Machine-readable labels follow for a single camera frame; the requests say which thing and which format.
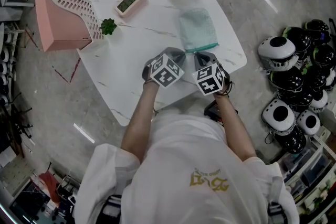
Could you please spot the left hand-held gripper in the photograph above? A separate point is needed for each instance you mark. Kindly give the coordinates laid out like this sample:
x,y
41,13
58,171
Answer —
x,y
166,70

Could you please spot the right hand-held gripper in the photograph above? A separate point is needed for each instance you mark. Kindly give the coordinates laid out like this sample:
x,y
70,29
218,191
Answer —
x,y
209,78

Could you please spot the green mesh zip pouch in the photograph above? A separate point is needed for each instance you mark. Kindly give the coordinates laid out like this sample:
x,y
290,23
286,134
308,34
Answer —
x,y
198,29

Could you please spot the person's right forearm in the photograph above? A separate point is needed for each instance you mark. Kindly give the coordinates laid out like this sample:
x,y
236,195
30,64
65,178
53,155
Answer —
x,y
233,126

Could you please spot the person's left forearm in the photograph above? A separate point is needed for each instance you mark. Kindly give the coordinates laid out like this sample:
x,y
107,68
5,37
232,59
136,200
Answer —
x,y
140,118

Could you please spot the black waist device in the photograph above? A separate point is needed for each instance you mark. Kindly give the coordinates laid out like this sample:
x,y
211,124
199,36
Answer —
x,y
212,111

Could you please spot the pink digital clock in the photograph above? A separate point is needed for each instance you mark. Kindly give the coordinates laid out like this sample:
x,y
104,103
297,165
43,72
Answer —
x,y
130,2

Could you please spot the small green succulent plant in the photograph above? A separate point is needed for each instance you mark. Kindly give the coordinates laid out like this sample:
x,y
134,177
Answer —
x,y
108,26

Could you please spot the pile of black and white helmets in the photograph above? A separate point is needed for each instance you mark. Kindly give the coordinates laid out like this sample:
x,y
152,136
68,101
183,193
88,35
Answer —
x,y
299,81

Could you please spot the person's white shirt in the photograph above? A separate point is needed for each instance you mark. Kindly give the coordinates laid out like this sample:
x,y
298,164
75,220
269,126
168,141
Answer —
x,y
183,173

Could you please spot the clear plastic storage drawers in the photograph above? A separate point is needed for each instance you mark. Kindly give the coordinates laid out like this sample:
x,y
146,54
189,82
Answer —
x,y
309,175

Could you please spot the red cloth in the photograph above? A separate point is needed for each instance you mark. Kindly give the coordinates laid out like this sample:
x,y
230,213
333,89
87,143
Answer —
x,y
50,186

